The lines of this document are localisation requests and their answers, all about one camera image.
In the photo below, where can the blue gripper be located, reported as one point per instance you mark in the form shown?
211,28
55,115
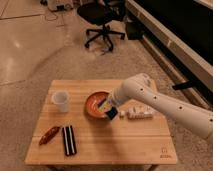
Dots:
106,109

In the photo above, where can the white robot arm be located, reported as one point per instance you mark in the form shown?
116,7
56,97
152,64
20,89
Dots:
196,119

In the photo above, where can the white ceramic cup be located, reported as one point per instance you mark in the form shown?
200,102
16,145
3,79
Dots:
61,100

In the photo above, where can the orange bowl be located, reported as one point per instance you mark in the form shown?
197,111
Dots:
91,104

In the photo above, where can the wooden table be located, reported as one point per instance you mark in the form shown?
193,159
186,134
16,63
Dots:
99,141

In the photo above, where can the black striped rectangular block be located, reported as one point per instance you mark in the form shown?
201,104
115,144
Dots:
69,141

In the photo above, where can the red-brown sausage toy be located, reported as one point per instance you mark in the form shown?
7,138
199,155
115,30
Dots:
49,135

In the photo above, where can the black box on floor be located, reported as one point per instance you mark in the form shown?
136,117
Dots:
133,31

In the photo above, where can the black office chair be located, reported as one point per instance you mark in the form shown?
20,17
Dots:
101,14

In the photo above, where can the long white bench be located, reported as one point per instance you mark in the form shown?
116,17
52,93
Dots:
196,78

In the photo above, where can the white device on floor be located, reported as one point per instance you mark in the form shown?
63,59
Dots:
55,5

